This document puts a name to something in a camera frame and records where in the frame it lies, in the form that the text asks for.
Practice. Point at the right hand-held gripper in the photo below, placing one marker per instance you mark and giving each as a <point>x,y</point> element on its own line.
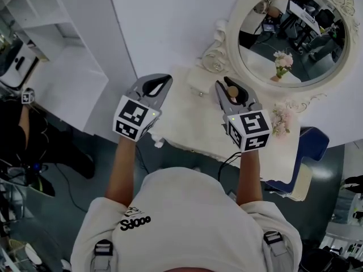
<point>252,129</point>

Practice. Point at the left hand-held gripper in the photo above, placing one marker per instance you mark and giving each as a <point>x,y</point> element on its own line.
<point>133,118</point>

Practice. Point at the person's right forearm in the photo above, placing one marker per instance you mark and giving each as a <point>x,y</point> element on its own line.
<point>249,177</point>

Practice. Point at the person's left forearm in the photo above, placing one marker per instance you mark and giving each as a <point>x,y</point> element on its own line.
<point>119,174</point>

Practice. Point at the white dressing table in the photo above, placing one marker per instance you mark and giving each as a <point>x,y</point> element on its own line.
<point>193,123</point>

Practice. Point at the pink flowers in vase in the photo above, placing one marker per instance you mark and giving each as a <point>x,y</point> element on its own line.
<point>279,120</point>

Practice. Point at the person's white right shoe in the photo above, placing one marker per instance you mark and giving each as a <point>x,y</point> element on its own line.
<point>196,169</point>

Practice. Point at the white shelf cabinet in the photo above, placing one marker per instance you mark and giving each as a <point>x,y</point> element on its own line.
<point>71,67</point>

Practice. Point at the blue chair white legs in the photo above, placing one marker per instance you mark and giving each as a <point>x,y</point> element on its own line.
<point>312,143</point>

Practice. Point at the person's white shirt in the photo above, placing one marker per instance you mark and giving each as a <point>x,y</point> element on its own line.
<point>184,222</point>

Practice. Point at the white appliance black slot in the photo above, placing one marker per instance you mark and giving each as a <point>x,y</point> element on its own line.
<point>14,67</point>

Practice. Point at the wicker basket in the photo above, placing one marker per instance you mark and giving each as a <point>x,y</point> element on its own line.
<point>16,244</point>

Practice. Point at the oval mirror white ornate frame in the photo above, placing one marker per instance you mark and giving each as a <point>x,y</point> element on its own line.
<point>255,52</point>

